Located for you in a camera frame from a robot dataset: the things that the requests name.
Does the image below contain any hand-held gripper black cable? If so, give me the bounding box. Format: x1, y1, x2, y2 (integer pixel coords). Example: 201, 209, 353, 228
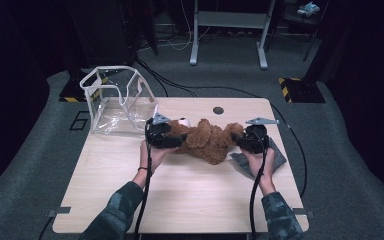
248, 128, 270, 240
133, 121, 154, 240

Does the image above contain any white floor cable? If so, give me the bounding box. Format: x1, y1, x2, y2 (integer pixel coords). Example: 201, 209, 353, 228
164, 0, 211, 52

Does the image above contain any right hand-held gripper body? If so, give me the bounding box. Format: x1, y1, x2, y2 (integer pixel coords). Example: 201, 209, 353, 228
243, 116, 280, 155

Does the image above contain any brown teddy bear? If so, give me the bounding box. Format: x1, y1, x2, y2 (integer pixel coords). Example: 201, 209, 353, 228
165, 117, 245, 166

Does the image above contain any black base with hazard stripes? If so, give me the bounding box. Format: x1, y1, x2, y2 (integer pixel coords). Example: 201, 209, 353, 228
278, 77, 327, 104
58, 77, 93, 103

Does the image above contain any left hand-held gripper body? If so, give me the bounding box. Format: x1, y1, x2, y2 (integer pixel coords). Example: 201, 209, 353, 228
145, 112, 175, 150

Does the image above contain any clear plastic bag white trim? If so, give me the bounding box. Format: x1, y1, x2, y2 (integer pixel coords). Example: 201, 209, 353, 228
79, 65, 160, 140

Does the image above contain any right hand-held gripper black cable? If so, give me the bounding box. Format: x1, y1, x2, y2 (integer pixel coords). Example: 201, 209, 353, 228
248, 128, 270, 240

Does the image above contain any black cabinet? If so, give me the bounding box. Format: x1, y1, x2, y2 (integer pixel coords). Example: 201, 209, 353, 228
63, 0, 138, 68

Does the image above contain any left hand-held gripper black cable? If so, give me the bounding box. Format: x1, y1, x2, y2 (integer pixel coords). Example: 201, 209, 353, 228
133, 121, 154, 240

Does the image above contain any blue and white packet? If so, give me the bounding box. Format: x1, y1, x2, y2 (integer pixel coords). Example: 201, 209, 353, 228
296, 1, 321, 18

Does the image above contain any person's right hand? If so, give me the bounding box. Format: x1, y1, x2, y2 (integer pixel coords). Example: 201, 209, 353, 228
241, 146, 278, 196

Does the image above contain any white metal stand frame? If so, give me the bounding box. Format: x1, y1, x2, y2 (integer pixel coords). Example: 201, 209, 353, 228
189, 0, 277, 70

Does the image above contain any person's left hand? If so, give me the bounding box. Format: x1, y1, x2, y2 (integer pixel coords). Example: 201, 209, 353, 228
139, 139, 178, 174

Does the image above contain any grey cloth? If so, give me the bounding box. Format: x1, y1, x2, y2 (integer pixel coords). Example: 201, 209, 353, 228
229, 136, 288, 180

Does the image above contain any grey table corner bracket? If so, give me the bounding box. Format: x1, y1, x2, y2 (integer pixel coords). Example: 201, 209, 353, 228
293, 207, 315, 219
46, 206, 72, 218

